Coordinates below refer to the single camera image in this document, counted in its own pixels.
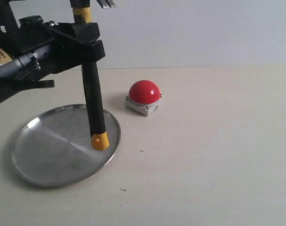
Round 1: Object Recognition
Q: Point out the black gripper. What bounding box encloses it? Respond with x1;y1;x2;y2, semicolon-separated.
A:
13;16;105;74

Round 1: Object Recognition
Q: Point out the black and yellow claw hammer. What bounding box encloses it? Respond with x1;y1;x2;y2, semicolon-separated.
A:
70;0;110;151

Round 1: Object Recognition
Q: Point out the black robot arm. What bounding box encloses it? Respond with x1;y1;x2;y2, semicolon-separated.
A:
0;0;105;103

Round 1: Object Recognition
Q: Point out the red dome push button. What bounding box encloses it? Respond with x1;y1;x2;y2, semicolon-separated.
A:
125;80;162;116

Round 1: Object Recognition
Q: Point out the round stainless steel plate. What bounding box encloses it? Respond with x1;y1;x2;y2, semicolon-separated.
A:
11;104;121;187

